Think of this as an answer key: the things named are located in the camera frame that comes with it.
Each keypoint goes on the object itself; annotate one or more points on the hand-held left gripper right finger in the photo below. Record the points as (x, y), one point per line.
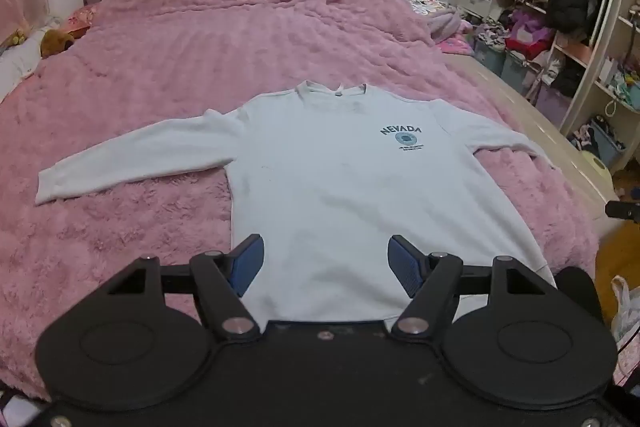
(404, 264)

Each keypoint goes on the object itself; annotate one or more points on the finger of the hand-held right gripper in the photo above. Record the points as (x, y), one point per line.
(622, 210)

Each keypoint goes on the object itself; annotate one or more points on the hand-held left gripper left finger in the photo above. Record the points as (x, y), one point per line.
(248, 257)

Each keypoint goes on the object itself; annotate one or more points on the white long-sleeve sweatshirt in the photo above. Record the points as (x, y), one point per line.
(325, 187)

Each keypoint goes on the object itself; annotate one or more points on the red and purple clothes pile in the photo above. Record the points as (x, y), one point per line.
(530, 34)

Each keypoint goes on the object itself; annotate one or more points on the blue storage bin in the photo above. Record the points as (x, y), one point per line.
(487, 54)
(607, 147)
(517, 74)

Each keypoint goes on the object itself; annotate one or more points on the person's dark clothing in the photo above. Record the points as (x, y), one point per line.
(580, 292)

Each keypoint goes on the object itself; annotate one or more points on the white plastic bag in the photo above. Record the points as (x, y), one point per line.
(625, 312)

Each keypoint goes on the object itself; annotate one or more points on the white shelf unit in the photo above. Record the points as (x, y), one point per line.
(592, 72)

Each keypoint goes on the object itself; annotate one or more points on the pink fluffy blanket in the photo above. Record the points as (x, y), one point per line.
(150, 72)

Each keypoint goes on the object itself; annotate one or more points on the lavender fleece blanket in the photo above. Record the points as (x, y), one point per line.
(450, 24)

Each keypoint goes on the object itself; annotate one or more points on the brown plush toy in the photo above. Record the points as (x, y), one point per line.
(54, 43)

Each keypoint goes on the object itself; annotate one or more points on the pink floral pillow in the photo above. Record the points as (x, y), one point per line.
(79, 19)

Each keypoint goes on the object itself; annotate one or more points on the white bedding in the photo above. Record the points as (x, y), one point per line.
(17, 67)

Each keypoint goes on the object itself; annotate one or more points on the beige bed frame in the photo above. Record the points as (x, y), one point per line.
(540, 127)

